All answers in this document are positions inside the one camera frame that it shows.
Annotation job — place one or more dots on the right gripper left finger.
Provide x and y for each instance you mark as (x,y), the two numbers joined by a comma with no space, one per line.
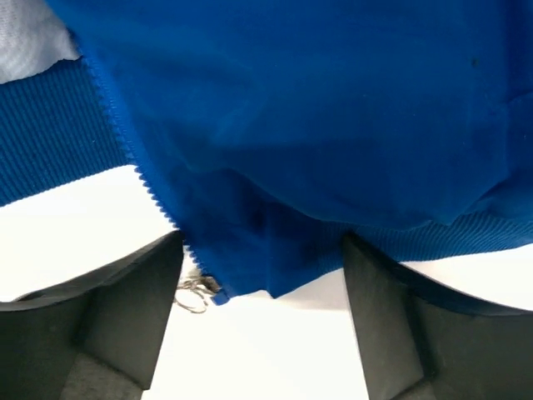
(96,336)

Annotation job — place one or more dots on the red white blue jacket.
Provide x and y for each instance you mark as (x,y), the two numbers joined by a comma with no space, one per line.
(266,130)

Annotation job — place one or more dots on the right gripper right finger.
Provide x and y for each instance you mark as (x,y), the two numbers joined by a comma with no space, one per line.
(420,339)

